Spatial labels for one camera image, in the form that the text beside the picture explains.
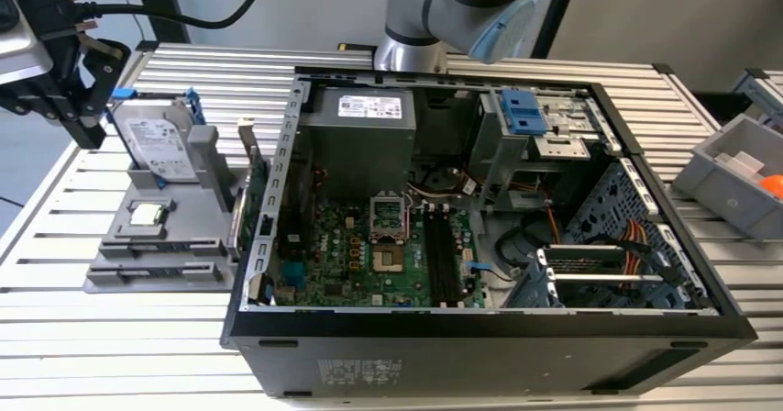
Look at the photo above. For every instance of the black case fan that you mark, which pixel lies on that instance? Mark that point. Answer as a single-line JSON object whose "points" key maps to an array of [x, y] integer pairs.
{"points": [[294, 227]]}

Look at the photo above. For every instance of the blue plastic drive latch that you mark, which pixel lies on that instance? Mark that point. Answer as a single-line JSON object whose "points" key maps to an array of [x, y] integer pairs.
{"points": [[520, 108]]}

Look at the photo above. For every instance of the silver drive cage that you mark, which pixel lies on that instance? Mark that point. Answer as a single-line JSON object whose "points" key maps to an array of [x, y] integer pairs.
{"points": [[507, 163]]}

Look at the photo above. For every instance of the black open PC case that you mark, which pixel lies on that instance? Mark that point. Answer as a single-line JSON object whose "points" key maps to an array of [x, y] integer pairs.
{"points": [[459, 360]]}

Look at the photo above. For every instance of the grey parts rack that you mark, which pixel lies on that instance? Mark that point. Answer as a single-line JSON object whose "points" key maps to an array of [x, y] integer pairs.
{"points": [[190, 220]]}

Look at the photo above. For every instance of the green graphics card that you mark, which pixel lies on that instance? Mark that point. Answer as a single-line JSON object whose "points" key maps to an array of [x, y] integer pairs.
{"points": [[255, 186]]}

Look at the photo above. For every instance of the silver CPU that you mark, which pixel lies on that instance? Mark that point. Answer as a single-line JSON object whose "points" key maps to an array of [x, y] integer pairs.
{"points": [[146, 214]]}

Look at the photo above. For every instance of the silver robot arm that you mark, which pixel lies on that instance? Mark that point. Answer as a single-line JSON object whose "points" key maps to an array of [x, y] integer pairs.
{"points": [[416, 12]]}

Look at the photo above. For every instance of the white camera on black mount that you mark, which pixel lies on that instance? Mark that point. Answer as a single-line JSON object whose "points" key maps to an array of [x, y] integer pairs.
{"points": [[24, 58]]}

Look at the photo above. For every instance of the green motherboard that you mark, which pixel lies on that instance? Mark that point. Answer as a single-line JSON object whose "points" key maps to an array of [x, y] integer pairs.
{"points": [[343, 269]]}

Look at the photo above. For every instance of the black plug with yellow tip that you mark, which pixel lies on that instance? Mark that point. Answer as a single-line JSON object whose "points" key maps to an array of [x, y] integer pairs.
{"points": [[355, 47]]}

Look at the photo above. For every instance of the socket locking lever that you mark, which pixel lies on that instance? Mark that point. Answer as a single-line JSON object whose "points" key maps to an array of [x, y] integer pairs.
{"points": [[407, 218]]}

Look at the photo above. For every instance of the grey power supply unit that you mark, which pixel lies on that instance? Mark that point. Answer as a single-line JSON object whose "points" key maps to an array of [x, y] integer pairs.
{"points": [[360, 154]]}

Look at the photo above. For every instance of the metal disk bay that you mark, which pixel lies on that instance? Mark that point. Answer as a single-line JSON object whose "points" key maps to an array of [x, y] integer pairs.
{"points": [[587, 255]]}

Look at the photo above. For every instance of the white block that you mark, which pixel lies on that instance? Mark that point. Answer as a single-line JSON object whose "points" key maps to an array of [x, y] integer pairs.
{"points": [[740, 163]]}

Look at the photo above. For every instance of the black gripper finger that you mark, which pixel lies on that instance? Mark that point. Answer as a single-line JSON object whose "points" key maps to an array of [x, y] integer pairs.
{"points": [[36, 103], [107, 71]]}

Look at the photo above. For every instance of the CPU socket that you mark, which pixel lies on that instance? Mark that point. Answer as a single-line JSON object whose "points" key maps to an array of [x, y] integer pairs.
{"points": [[390, 258]]}

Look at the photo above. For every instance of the orange ball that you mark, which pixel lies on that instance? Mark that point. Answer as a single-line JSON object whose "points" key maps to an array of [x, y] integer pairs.
{"points": [[772, 186]]}

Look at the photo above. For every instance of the hard disk in blue carrier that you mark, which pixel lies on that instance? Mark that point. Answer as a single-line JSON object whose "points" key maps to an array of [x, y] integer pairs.
{"points": [[156, 140]]}

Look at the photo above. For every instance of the grey plastic bin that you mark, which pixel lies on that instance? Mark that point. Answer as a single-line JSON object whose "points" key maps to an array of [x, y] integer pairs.
{"points": [[722, 200]]}

